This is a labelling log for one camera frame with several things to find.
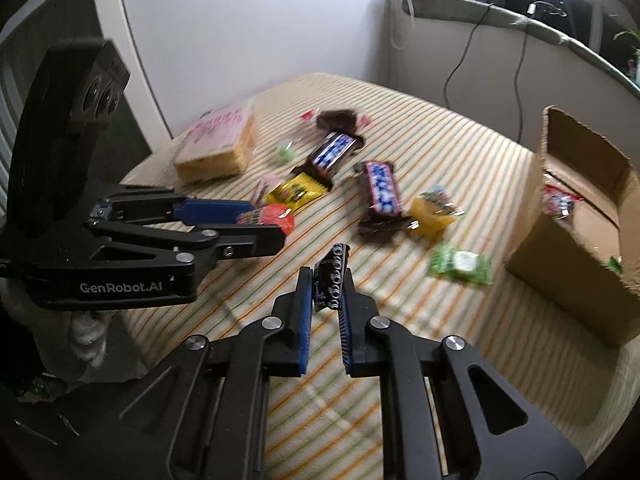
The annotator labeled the black patterned snack packet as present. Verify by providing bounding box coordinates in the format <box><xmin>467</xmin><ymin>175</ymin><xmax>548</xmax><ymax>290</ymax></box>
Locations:
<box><xmin>312</xmin><ymin>243</ymin><xmax>350</xmax><ymax>312</ymax></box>

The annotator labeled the pink candy packet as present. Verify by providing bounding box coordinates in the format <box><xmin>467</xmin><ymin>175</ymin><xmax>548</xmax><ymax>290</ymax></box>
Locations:
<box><xmin>250</xmin><ymin>174</ymin><xmax>282</xmax><ymax>208</ymax></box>

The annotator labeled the yellow candy packet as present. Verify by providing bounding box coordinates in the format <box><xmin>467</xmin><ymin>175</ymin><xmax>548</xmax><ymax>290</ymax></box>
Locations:
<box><xmin>264</xmin><ymin>168</ymin><xmax>333</xmax><ymax>211</ymax></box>

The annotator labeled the pink wrapped sandwich bread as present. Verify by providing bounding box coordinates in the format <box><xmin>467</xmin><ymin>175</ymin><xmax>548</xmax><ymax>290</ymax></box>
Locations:
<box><xmin>172</xmin><ymin>98</ymin><xmax>259</xmax><ymax>182</ymax></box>

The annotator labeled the white gloved left hand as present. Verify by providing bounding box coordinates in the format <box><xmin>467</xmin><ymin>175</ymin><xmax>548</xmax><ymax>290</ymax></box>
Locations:
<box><xmin>1</xmin><ymin>278</ymin><xmax>113</xmax><ymax>380</ymax></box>

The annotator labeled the snickers bar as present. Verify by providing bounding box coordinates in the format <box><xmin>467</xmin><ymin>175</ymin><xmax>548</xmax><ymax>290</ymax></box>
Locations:
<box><xmin>354</xmin><ymin>160</ymin><xmax>410</xmax><ymax>235</ymax></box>
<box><xmin>291</xmin><ymin>132</ymin><xmax>364</xmax><ymax>180</ymax></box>

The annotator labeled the black power cable right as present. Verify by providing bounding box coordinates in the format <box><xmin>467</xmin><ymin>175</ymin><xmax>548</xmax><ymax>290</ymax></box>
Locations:
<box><xmin>513</xmin><ymin>14</ymin><xmax>533</xmax><ymax>148</ymax></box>

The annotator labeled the grey window sill ledge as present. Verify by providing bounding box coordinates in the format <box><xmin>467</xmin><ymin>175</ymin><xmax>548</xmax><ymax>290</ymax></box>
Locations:
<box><xmin>402</xmin><ymin>0</ymin><xmax>639</xmax><ymax>99</ymax></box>

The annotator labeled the red jelly cup snack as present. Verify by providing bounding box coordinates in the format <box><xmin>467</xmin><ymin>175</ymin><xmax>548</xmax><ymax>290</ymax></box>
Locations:
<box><xmin>235</xmin><ymin>204</ymin><xmax>295</xmax><ymax>236</ymax></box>

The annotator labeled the white cabinet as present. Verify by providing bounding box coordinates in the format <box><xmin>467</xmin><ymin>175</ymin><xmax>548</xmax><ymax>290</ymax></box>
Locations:
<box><xmin>1</xmin><ymin>0</ymin><xmax>152</xmax><ymax>211</ymax></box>

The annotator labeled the light green candy packet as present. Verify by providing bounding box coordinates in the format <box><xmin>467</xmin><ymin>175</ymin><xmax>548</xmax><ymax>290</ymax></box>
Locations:
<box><xmin>428</xmin><ymin>243</ymin><xmax>494</xmax><ymax>286</ymax></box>

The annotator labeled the yellow jelly cup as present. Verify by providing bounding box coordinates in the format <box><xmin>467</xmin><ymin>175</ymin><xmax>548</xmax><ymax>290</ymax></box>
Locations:
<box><xmin>408</xmin><ymin>186</ymin><xmax>464</xmax><ymax>238</ymax></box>

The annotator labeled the black power cable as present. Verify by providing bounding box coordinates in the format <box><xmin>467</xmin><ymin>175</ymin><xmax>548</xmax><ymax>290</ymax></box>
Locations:
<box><xmin>441</xmin><ymin>1</ymin><xmax>497</xmax><ymax>111</ymax></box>
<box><xmin>513</xmin><ymin>14</ymin><xmax>533</xmax><ymax>148</ymax></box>

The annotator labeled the open cardboard box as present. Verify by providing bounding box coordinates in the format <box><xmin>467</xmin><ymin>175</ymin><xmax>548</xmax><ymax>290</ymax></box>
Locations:
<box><xmin>506</xmin><ymin>106</ymin><xmax>639</xmax><ymax>347</ymax></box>

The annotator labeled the dark green candy packet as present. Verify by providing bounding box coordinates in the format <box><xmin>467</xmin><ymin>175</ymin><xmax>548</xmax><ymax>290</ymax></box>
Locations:
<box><xmin>606</xmin><ymin>256</ymin><xmax>624</xmax><ymax>274</ymax></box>

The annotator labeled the green clear candy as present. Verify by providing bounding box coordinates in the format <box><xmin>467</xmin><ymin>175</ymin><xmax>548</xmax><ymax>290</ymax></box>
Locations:
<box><xmin>277</xmin><ymin>138</ymin><xmax>296</xmax><ymax>164</ymax></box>

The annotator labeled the potted spider plant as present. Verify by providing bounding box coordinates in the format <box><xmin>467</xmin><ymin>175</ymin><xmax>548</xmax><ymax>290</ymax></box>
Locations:
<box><xmin>613</xmin><ymin>29</ymin><xmax>639</xmax><ymax>86</ymax></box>

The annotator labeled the brownie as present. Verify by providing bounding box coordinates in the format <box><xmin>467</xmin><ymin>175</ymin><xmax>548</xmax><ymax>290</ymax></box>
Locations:
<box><xmin>300</xmin><ymin>108</ymin><xmax>372</xmax><ymax>134</ymax></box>

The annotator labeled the striped beige table cloth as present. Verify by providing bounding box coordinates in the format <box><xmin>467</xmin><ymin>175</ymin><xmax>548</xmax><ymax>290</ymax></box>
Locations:
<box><xmin>124</xmin><ymin>74</ymin><xmax>639</xmax><ymax>460</ymax></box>

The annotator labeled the black power cable left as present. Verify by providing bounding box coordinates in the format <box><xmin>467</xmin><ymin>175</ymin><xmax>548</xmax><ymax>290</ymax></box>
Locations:
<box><xmin>441</xmin><ymin>1</ymin><xmax>497</xmax><ymax>111</ymax></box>

